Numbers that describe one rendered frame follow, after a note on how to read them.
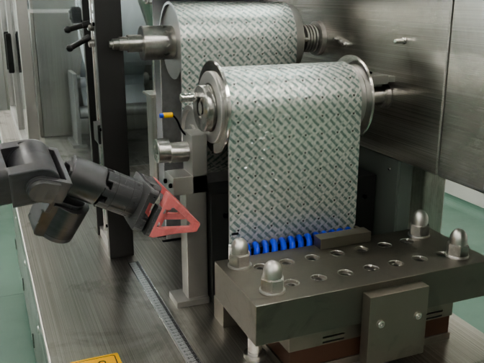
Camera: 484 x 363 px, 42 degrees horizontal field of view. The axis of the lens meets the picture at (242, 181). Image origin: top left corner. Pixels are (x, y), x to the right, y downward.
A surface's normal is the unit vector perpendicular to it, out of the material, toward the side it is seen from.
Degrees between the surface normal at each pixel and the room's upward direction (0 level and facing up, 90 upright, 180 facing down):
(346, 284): 0
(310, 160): 90
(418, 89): 90
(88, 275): 0
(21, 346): 0
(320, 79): 51
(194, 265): 90
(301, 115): 90
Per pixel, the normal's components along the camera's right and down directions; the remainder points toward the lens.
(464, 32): -0.92, 0.11
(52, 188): 0.44, 0.63
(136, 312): 0.00, -0.96
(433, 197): 0.38, 0.26
